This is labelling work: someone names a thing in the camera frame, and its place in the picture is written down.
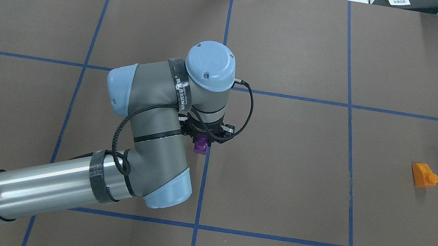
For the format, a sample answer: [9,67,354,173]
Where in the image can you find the black braided cable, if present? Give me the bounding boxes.
[107,61,258,193]

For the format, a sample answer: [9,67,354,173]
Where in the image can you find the brown paper table mat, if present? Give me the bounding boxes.
[0,0,438,246]

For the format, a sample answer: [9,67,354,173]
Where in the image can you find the orange trapezoid block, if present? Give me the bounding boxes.
[411,163,438,188]

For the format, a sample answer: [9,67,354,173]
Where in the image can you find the purple trapezoid block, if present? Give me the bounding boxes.
[193,134,210,155]

